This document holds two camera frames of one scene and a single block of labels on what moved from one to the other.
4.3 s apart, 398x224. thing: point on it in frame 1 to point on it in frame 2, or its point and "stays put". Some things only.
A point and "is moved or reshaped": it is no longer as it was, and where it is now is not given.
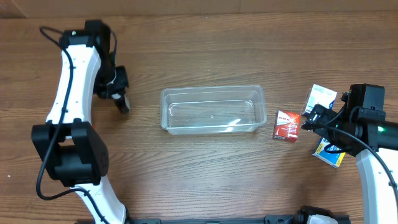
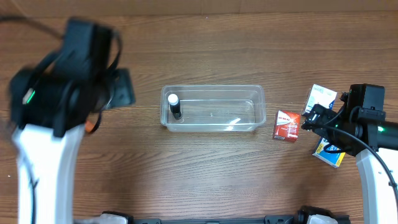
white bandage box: x=319 y=95 stays put
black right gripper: x=315 y=117 stays put
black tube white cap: x=122 y=101 is moved or reshaped
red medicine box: x=286 y=126 stays put
